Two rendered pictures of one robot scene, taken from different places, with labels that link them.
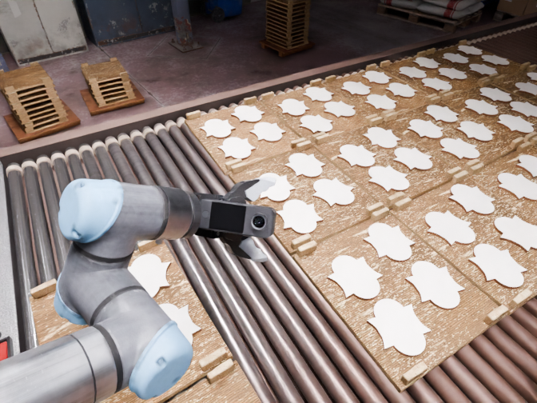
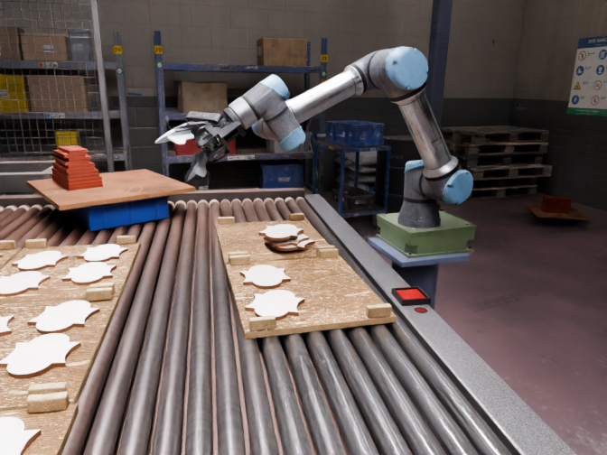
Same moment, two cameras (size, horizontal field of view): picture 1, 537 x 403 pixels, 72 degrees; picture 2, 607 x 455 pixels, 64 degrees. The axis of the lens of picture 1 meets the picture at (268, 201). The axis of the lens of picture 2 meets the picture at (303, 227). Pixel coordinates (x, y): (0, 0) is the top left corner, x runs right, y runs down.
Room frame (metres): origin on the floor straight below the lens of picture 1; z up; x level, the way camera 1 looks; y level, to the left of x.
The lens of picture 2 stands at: (1.54, 0.72, 1.45)
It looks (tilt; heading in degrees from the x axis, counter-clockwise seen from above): 17 degrees down; 199
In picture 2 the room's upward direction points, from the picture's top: 1 degrees clockwise
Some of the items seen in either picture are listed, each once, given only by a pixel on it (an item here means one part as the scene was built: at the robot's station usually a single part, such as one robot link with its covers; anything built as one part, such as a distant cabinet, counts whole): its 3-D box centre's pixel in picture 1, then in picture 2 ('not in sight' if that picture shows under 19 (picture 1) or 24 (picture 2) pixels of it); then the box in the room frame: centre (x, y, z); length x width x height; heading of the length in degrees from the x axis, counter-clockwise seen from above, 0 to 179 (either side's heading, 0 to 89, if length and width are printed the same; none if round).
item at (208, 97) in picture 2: not in sight; (201, 97); (-3.37, -2.20, 1.26); 0.49 x 0.38 x 0.34; 133
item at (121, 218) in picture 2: not in sight; (116, 204); (0.02, -0.59, 0.97); 0.31 x 0.31 x 0.10; 59
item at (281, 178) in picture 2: not in sight; (280, 176); (-3.90, -1.46, 0.32); 0.50 x 0.41 x 0.37; 123
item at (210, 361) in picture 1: (212, 359); (239, 260); (0.35, 0.12, 0.95); 0.06 x 0.02 x 0.03; 124
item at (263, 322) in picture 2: (149, 243); (262, 323); (0.68, 0.33, 0.95); 0.06 x 0.02 x 0.03; 124
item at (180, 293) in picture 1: (125, 325); (301, 290); (0.44, 0.34, 0.93); 0.41 x 0.35 x 0.02; 34
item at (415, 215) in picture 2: not in sight; (419, 208); (-0.20, 0.56, 1.01); 0.15 x 0.15 x 0.10
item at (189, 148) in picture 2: not in sight; (203, 141); (-3.34, -2.18, 0.78); 0.66 x 0.45 x 0.28; 127
